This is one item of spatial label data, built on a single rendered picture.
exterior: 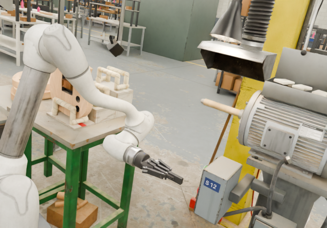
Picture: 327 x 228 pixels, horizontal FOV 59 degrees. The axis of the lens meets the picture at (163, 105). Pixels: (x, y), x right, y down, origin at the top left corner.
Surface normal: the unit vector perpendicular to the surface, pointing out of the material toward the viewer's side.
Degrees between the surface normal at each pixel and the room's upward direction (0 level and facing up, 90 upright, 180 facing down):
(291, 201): 90
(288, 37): 90
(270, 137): 90
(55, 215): 90
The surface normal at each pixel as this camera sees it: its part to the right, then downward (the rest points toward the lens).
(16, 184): 0.22, -0.90
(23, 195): 0.77, -0.13
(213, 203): -0.57, 0.18
